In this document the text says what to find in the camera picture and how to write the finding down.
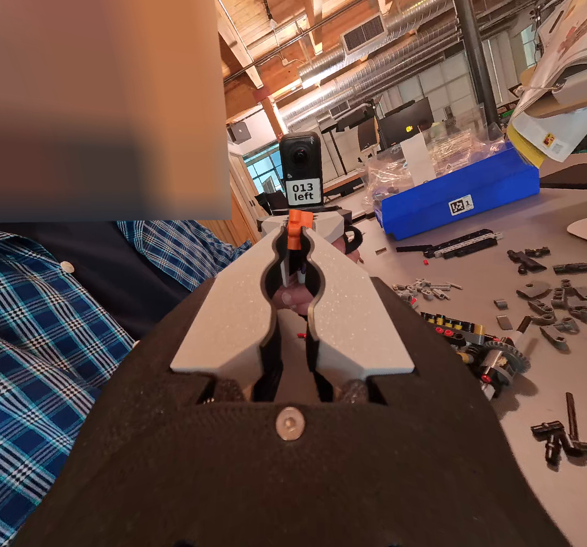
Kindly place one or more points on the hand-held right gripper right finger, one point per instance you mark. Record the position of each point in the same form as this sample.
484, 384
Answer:
362, 322

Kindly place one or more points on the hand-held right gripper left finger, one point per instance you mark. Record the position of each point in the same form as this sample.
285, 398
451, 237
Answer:
224, 317

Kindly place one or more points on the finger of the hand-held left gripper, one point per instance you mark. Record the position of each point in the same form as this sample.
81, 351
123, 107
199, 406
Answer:
328, 223
275, 222

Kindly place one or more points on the orange lego connector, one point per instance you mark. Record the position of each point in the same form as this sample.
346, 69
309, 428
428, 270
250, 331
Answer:
296, 235

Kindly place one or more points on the long black lego beam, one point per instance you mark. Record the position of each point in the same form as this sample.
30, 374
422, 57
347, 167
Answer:
412, 248

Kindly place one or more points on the lego car chassis assembly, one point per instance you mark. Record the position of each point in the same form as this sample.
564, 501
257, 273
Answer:
495, 363

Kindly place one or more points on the pile of black lego pieces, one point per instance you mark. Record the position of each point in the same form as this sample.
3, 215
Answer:
557, 441

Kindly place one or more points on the lego instruction booklet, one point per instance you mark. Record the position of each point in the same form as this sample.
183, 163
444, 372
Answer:
541, 120

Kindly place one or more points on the person's left hand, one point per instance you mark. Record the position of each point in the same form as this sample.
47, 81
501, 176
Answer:
293, 301

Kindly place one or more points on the black chair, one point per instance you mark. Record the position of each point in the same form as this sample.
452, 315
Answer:
270, 203

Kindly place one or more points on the glass window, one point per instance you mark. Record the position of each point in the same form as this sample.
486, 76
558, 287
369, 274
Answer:
263, 175

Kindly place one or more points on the black monitor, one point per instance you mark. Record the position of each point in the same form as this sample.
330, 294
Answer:
406, 120
353, 120

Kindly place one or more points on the pile of light grey pins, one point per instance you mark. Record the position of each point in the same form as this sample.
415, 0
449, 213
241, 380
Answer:
422, 288

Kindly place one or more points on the blue plastic bin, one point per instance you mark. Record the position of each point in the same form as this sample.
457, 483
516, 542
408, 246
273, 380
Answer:
412, 216

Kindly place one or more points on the white paper sheet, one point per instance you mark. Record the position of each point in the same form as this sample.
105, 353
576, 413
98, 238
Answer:
417, 159

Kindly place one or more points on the person's dark undershirt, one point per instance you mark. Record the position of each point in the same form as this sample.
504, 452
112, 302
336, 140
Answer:
114, 281

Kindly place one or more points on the stack of black grey beams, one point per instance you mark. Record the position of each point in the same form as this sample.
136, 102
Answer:
463, 242

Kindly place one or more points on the white ceiling vent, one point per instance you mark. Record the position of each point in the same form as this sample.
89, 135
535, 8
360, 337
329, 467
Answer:
363, 32

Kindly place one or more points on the clear plastic bags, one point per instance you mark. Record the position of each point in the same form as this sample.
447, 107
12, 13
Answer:
463, 152

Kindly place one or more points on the pile of dark grey pieces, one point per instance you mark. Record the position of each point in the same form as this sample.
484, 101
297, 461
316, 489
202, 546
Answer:
534, 290

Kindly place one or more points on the person's plaid shirt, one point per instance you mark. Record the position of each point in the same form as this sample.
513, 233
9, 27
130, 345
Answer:
46, 350

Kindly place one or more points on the black steel column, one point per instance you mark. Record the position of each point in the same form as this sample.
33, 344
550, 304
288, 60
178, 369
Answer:
472, 42

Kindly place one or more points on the grey wall box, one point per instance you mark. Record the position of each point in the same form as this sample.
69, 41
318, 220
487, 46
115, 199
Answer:
239, 132

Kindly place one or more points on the silver air duct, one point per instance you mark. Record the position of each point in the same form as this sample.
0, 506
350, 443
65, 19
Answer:
367, 79
412, 24

